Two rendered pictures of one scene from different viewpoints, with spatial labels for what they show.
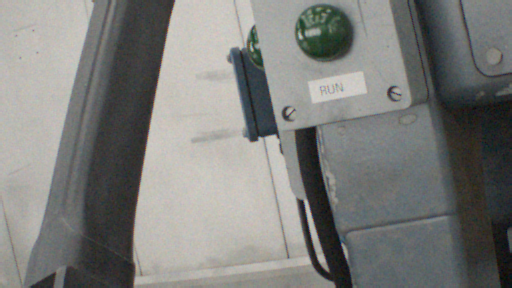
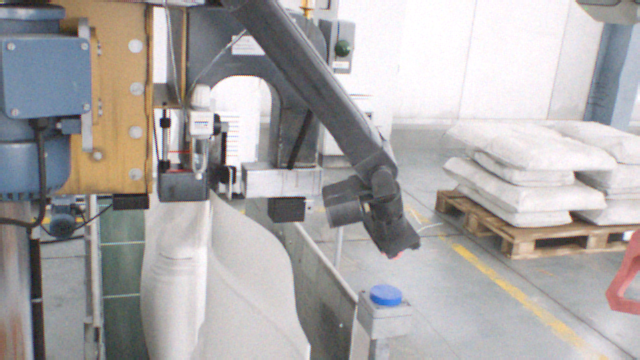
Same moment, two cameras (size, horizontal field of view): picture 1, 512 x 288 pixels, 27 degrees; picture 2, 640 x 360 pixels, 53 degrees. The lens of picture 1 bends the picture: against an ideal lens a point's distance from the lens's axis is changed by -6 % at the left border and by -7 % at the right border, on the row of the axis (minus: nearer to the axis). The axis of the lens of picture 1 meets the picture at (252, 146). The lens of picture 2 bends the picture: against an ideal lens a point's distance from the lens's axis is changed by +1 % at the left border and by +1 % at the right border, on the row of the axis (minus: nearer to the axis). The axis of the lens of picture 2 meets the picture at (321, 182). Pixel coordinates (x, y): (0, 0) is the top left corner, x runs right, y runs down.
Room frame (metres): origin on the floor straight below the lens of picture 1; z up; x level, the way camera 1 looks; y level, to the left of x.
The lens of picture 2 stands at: (1.43, 0.74, 1.40)
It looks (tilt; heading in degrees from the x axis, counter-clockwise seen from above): 18 degrees down; 223
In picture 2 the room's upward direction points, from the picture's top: 5 degrees clockwise
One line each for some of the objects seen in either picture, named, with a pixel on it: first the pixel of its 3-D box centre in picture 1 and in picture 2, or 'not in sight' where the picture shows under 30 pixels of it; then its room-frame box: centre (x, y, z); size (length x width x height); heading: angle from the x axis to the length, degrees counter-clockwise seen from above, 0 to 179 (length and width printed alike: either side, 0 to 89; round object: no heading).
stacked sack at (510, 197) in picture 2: not in sight; (540, 192); (-2.07, -0.79, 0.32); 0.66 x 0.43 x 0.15; 156
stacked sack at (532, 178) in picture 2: not in sight; (516, 163); (-2.12, -1.00, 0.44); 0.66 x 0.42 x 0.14; 58
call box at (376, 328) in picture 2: not in sight; (383, 312); (0.55, 0.10, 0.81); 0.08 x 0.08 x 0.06; 64
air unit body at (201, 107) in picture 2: not in sight; (202, 132); (0.83, -0.10, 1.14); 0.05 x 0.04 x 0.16; 154
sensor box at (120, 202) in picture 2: not in sight; (130, 199); (0.90, -0.20, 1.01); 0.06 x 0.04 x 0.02; 154
